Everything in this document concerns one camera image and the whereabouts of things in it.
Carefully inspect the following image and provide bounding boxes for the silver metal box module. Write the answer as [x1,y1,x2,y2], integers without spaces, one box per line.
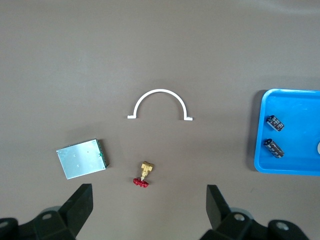
[56,138,111,180]

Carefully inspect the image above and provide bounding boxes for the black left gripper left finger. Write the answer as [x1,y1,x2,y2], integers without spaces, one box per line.
[17,183,94,240]

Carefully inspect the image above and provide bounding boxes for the white semicircular pipe clamp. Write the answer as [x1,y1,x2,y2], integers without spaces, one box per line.
[127,89,194,121]

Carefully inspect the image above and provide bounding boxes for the brown table cover mat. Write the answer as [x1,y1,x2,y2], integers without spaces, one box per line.
[0,0,320,240]

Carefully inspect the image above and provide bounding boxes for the brass valve with red handle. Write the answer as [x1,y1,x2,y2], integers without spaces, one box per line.
[132,161,155,188]

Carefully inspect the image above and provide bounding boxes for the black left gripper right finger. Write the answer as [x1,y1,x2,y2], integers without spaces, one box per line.
[199,184,310,240]

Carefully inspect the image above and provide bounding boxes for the blue plastic tray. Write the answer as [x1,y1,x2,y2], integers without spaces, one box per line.
[253,87,320,177]

